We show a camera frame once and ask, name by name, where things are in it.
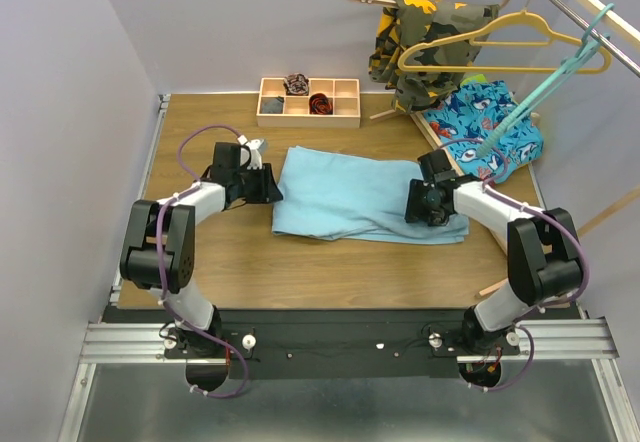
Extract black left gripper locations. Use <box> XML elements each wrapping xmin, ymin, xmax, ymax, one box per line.
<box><xmin>233</xmin><ymin>163</ymin><xmax>285</xmax><ymax>204</ymax></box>

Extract light blue trousers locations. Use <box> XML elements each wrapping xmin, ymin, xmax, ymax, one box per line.
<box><xmin>272</xmin><ymin>146</ymin><xmax>470</xmax><ymax>245</ymax></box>

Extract yellow plastic hanger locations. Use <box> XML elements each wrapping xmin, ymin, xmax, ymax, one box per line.
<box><xmin>398</xmin><ymin>10</ymin><xmax>603</xmax><ymax>75</ymax></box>

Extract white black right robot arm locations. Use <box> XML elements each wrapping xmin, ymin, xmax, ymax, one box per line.
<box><xmin>405</xmin><ymin>149</ymin><xmax>588</xmax><ymax>354</ymax></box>

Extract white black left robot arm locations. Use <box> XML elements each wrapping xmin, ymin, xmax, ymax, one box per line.
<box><xmin>119</xmin><ymin>136</ymin><xmax>283</xmax><ymax>357</ymax></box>

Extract teal plastic hanger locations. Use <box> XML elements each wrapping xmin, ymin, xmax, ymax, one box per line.
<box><xmin>476</xmin><ymin>3</ymin><xmax>615</xmax><ymax>158</ymax></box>

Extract grey rolled sock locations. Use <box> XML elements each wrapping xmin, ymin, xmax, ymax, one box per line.
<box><xmin>260</xmin><ymin>97</ymin><xmax>284</xmax><ymax>114</ymax></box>

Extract blue shark print shorts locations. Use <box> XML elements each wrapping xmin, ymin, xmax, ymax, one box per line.
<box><xmin>423</xmin><ymin>81</ymin><xmax>544</xmax><ymax>184</ymax></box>

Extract orange black rolled sock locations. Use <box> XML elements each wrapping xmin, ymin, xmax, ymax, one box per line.
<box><xmin>309</xmin><ymin>93</ymin><xmax>333</xmax><ymax>115</ymax></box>

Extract patterned pink black sock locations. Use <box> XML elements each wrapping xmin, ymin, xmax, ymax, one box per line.
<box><xmin>283</xmin><ymin>73</ymin><xmax>310</xmax><ymax>96</ymax></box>

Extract wooden compartment tray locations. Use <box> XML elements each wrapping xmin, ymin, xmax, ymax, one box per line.
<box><xmin>256</xmin><ymin>77</ymin><xmax>361</xmax><ymax>128</ymax></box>

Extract camouflage shorts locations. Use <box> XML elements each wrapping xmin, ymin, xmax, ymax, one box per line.
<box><xmin>368</xmin><ymin>0</ymin><xmax>500</xmax><ymax>113</ymax></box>

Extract metal hanging rod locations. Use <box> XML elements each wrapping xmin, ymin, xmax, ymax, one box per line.
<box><xmin>502</xmin><ymin>0</ymin><xmax>640</xmax><ymax>76</ymax></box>

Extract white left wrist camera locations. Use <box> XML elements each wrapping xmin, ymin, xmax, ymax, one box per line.
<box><xmin>237</xmin><ymin>135</ymin><xmax>268</xmax><ymax>170</ymax></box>

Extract aluminium table edge rail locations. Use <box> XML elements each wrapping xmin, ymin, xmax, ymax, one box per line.
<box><xmin>108</xmin><ymin>94</ymin><xmax>171</xmax><ymax>306</ymax></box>

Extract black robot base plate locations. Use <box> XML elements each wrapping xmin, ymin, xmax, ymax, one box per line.
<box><xmin>161</xmin><ymin>309</ymin><xmax>520</xmax><ymax>385</ymax></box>

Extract aluminium front frame rail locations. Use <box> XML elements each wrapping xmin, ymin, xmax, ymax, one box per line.
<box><xmin>60</xmin><ymin>320</ymin><xmax>639</xmax><ymax>441</ymax></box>

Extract wooden clothes rack frame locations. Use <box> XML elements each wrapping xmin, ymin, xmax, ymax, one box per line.
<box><xmin>369</xmin><ymin>0</ymin><xmax>640</xmax><ymax>297</ymax></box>

